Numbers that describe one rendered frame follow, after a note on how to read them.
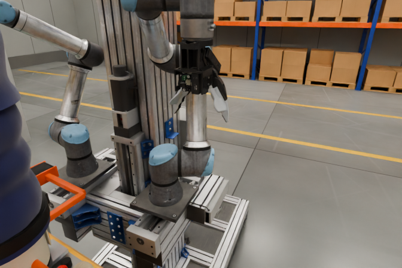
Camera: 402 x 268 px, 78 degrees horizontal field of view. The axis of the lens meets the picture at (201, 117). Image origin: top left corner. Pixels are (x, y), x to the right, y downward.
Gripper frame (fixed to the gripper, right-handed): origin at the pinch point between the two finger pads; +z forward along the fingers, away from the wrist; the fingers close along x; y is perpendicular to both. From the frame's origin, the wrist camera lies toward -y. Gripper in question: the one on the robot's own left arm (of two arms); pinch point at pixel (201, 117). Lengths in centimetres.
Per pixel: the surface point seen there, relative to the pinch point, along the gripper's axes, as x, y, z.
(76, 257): -33, 21, 45
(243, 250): -3, -92, 152
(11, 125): -31.1, 28.4, -3.6
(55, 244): -41, 22, 42
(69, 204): -42, 13, 33
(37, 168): -69, 5, 32
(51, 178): -60, 6, 33
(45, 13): -956, -670, -31
